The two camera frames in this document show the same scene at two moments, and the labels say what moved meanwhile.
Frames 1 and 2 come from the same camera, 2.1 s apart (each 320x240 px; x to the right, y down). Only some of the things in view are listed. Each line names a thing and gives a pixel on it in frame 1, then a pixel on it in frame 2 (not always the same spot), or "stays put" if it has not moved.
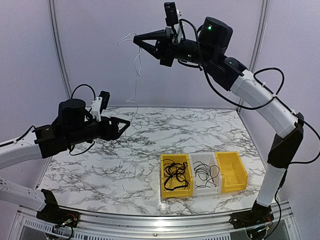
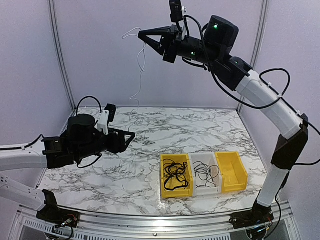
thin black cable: x=206 y=172 stays put
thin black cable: x=175 y=172 stays put
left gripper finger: x=115 y=119 to x=132 y=134
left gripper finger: x=121 y=131 to x=129 y=133
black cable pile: x=206 y=173 stays put
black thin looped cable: x=171 y=169 stays put
